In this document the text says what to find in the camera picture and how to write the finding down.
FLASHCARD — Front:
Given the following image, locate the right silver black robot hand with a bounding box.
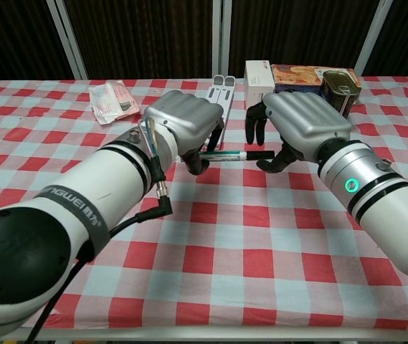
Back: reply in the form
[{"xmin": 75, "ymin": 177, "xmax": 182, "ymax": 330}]
[{"xmin": 245, "ymin": 92, "xmax": 354, "ymax": 173}]

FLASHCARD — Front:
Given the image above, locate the clear plastic packet red print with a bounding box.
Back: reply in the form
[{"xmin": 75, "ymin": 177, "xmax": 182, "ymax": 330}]
[{"xmin": 88, "ymin": 80, "xmax": 141, "ymax": 125}]

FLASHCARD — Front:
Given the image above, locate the dark golden tin can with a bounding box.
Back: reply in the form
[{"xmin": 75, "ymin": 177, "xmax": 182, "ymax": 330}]
[{"xmin": 320, "ymin": 70, "xmax": 361, "ymax": 120}]

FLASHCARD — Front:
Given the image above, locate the black marker cap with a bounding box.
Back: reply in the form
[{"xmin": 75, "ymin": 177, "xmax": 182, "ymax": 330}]
[{"xmin": 245, "ymin": 150, "xmax": 275, "ymax": 161}]

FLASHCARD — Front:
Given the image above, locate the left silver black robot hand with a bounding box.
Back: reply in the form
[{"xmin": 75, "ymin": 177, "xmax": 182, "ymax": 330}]
[{"xmin": 142, "ymin": 90, "xmax": 225, "ymax": 176}]

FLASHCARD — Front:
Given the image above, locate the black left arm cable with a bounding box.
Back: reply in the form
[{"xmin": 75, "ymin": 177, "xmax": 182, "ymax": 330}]
[{"xmin": 24, "ymin": 120, "xmax": 174, "ymax": 344}]

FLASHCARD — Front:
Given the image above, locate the orange food package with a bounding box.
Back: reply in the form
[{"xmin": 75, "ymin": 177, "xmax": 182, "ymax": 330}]
[{"xmin": 270, "ymin": 64, "xmax": 363, "ymax": 105}]

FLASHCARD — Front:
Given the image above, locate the silver partition post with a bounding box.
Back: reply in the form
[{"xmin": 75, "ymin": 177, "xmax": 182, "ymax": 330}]
[
  {"xmin": 353, "ymin": 0, "xmax": 395, "ymax": 75},
  {"xmin": 212, "ymin": 0, "xmax": 231, "ymax": 78},
  {"xmin": 44, "ymin": 0, "xmax": 90, "ymax": 81}
]

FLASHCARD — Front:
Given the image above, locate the white cardboard box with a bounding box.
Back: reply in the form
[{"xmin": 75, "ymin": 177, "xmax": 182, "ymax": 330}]
[{"xmin": 243, "ymin": 59, "xmax": 276, "ymax": 105}]

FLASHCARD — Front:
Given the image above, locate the red white checkered tablecloth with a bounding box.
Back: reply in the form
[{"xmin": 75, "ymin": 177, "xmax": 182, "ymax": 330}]
[{"xmin": 0, "ymin": 75, "xmax": 408, "ymax": 333}]

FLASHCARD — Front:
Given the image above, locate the white folding stand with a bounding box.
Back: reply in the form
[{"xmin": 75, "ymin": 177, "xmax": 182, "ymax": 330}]
[{"xmin": 203, "ymin": 75, "xmax": 237, "ymax": 151}]

